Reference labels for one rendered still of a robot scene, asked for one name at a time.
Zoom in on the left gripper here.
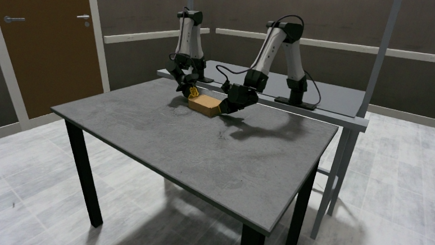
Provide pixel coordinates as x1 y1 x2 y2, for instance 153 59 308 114
218 98 245 114

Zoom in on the brown cardboard box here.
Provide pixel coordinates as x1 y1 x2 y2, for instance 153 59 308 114
188 94 221 117

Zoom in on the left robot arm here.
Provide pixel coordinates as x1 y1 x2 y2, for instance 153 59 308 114
221 21 316 111

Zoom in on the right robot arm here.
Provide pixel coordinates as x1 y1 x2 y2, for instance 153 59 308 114
165 10 214 83

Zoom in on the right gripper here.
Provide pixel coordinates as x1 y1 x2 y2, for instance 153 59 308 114
176 75 199 99

